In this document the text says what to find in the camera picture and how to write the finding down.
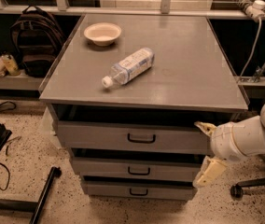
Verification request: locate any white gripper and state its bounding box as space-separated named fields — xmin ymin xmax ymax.
xmin=192 ymin=120 xmax=248 ymax=189

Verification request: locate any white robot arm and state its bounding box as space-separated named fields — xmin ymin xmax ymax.
xmin=193 ymin=105 xmax=265 ymax=188

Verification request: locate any grey drawer cabinet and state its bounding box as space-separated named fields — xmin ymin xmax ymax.
xmin=38 ymin=13 xmax=250 ymax=129

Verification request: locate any grey bottom drawer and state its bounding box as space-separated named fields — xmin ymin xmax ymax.
xmin=81 ymin=176 xmax=197 ymax=201

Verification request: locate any grey drawer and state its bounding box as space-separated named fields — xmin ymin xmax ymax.
xmin=54 ymin=104 xmax=231 ymax=154
xmin=81 ymin=176 xmax=197 ymax=201
xmin=71 ymin=148 xmax=205 ymax=182

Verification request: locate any grey top drawer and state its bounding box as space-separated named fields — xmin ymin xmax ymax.
xmin=54 ymin=104 xmax=231 ymax=154

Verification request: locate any grey middle drawer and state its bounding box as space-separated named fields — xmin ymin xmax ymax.
xmin=71 ymin=148 xmax=205 ymax=182

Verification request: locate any black office chair base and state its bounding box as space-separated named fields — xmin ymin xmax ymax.
xmin=230 ymin=178 xmax=265 ymax=200

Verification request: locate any clear plastic water bottle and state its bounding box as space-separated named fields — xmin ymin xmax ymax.
xmin=102 ymin=48 xmax=154 ymax=89

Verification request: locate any white power strip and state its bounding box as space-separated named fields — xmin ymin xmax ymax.
xmin=232 ymin=0 xmax=265 ymax=22

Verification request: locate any white paper bowl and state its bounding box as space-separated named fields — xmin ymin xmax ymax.
xmin=84 ymin=22 xmax=122 ymax=47

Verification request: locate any black stand leg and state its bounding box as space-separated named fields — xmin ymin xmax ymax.
xmin=0 ymin=167 xmax=62 ymax=224

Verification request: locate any grey low shelf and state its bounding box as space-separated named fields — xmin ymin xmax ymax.
xmin=0 ymin=72 xmax=43 ymax=91

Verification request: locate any dark brown backpack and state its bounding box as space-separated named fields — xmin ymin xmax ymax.
xmin=10 ymin=6 xmax=66 ymax=77

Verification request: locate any white power cable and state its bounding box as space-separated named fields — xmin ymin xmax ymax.
xmin=238 ymin=16 xmax=263 ymax=82

